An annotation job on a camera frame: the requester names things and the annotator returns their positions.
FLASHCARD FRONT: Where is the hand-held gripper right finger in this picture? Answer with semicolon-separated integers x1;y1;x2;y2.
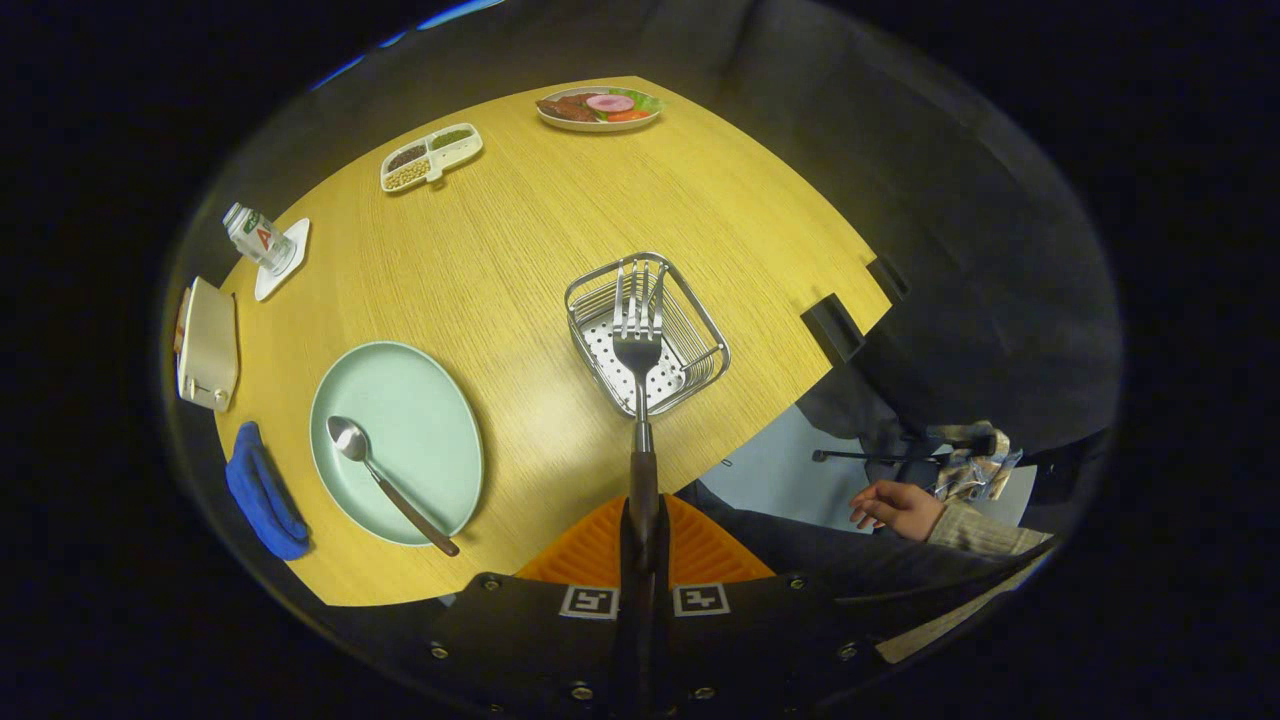
650;494;886;717

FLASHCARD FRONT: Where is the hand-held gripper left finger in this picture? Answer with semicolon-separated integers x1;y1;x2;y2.
420;497;641;717

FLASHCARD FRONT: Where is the spoon with brown handle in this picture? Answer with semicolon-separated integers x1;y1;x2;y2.
327;415;461;558

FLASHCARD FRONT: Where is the fork with brown handle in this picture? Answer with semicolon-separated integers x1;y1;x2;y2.
611;258;669;546

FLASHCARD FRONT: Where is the person's leg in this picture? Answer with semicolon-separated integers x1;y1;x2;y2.
675;480;1001;601

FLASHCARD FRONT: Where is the black metal rod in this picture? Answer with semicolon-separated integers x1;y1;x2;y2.
812;448;991;467

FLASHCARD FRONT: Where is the pale green plate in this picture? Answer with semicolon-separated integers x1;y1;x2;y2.
309;341;486;548

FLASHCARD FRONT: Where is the patterned cloth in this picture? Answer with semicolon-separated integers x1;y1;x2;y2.
935;420;1023;501

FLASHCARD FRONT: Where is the blue towel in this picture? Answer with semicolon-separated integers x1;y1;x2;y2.
224;421;312;562

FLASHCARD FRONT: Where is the black table clamp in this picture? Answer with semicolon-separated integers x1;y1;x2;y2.
800;293;867;364
866;255;912;304

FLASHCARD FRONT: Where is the white toaster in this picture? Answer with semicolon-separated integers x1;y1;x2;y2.
175;276;241;413

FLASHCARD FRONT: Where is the white square coaster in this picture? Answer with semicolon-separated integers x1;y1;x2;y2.
253;217;312;303

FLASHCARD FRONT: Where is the divided dish with grains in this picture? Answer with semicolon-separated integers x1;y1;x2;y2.
379;122;485;194

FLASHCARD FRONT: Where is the white drink bottle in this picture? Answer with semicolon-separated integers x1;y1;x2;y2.
222;203;298;276

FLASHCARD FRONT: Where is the plate with meat and vegetables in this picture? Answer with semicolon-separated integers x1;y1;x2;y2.
535;86;666;133

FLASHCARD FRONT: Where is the metal wire basket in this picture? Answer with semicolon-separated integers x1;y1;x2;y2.
564;251;732;418

